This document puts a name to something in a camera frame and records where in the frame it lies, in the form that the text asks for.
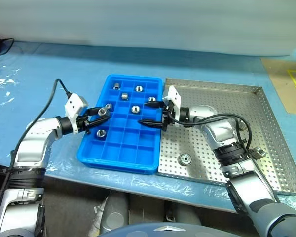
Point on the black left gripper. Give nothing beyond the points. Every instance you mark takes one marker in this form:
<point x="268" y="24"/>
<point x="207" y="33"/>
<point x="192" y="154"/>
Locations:
<point x="82" y="123"/>

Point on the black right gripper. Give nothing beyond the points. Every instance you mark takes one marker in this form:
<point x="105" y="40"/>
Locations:
<point x="167" y="118"/>

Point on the metal roller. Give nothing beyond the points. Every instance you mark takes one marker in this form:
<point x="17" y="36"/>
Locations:
<point x="151" y="99"/>
<point x="124" y="96"/>
<point x="138" y="88"/>
<point x="116" y="86"/>
<point x="258" y="153"/>
<point x="242" y="126"/>
<point x="100" y="134"/>
<point x="135" y="108"/>
<point x="109" y="106"/>
<point x="185" y="159"/>
<point x="102" y="111"/>

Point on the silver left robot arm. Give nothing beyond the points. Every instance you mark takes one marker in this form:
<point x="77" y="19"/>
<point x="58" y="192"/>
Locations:
<point x="32" y="145"/>

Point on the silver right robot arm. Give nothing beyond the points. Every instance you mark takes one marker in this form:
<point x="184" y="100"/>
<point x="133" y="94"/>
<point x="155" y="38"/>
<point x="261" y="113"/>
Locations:
<point x="219" y="130"/>

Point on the blue compartment plastic tray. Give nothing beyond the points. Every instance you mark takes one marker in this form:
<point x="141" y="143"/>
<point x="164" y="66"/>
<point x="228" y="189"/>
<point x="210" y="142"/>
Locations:
<point x="128" y="148"/>

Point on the perforated steel tray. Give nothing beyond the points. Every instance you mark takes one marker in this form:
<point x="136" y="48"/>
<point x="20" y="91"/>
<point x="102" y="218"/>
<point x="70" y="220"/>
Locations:
<point x="197" y="103"/>

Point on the blue plastic table cover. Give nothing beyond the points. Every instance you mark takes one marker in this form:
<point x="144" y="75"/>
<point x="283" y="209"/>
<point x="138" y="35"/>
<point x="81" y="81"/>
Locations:
<point x="39" y="74"/>

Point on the grey rounded robot leg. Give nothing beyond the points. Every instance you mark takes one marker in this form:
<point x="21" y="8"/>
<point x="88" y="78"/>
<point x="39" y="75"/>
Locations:
<point x="113" y="212"/>

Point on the blue-grey robot torso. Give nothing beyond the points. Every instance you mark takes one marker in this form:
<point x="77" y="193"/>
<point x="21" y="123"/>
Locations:
<point x="143" y="230"/>

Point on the brown cardboard sheet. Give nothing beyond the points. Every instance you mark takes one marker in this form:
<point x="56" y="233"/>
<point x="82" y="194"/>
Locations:
<point x="276" y="86"/>

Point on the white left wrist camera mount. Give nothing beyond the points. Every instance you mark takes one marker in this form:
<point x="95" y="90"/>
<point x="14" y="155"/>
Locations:
<point x="74" y="103"/>

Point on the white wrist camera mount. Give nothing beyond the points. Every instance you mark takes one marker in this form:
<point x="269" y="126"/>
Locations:
<point x="174" y="97"/>
<point x="74" y="103"/>

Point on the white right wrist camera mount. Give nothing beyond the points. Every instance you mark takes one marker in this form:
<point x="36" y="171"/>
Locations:
<point x="174" y="97"/>

